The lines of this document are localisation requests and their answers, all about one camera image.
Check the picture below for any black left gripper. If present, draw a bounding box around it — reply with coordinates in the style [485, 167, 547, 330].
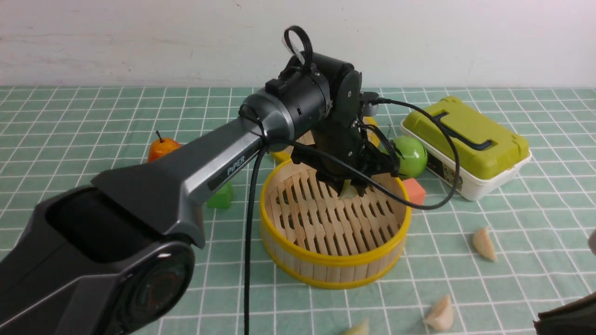
[291, 119, 398, 197]

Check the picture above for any white dumpling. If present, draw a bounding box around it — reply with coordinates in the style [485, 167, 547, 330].
[423, 295, 455, 331]
[342, 318, 370, 335]
[337, 180, 358, 200]
[471, 227, 497, 261]

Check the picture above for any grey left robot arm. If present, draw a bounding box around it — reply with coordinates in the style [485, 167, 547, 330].
[0, 54, 393, 335]

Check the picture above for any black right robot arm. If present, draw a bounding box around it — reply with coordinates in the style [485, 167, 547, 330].
[534, 292, 596, 335]

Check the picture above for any bamboo steamer tray yellow rim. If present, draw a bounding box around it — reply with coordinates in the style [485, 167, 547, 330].
[259, 161, 412, 290]

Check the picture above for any woven bamboo steamer lid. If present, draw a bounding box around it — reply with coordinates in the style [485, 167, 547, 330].
[270, 117, 380, 163]

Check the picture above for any orange cube block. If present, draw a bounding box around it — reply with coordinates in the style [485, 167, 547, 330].
[402, 178, 426, 205]

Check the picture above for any green apple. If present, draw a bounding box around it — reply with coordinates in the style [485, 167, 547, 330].
[379, 135, 428, 180]

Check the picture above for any green cube block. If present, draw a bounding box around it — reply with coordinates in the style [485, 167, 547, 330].
[206, 181, 234, 208]

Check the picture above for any green lidded white box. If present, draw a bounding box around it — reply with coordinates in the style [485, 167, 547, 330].
[400, 96, 532, 201]

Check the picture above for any green checkered tablecloth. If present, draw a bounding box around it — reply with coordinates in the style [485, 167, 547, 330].
[0, 86, 596, 335]

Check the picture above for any orange red pear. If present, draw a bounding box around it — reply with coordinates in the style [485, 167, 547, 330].
[147, 131, 182, 163]

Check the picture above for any black cable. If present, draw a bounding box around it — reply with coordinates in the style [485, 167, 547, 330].
[244, 96, 461, 335]

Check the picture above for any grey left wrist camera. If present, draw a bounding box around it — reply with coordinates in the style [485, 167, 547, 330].
[359, 92, 379, 117]

